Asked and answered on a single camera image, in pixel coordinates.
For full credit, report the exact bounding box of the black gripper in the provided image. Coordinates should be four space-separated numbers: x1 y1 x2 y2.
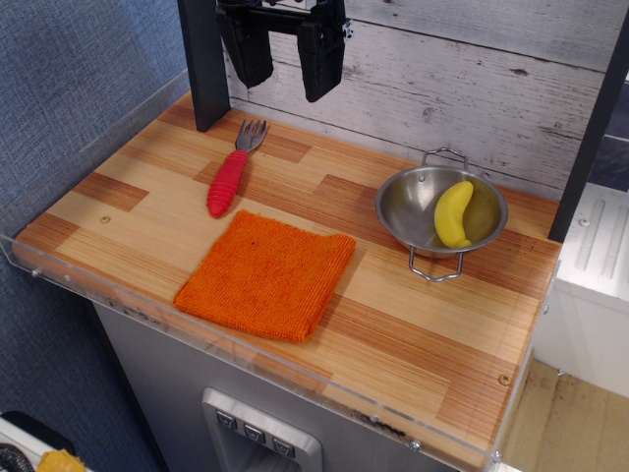
215 1 353 102

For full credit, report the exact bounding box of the red handled grey fork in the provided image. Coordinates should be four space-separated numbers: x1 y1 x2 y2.
206 120 267 218

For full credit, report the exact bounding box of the orange knitted cloth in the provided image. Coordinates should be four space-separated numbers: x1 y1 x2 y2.
173 210 356 343

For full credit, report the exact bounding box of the yellow toy banana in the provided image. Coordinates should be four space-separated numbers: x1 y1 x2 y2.
433 181 474 249

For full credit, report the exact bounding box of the grey toy fridge cabinet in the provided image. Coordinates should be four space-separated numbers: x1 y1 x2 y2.
95 305 449 471

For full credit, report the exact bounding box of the yellow object bottom left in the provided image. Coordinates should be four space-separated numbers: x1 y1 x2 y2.
35 449 87 472

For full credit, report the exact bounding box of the steel bowl with handles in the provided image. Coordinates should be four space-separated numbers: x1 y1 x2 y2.
374 147 508 282

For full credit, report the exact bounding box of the black vertical post right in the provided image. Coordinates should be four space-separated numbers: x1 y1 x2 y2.
547 11 628 243

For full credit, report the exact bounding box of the clear acrylic guard rail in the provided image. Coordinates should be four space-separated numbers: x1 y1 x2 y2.
10 96 559 471

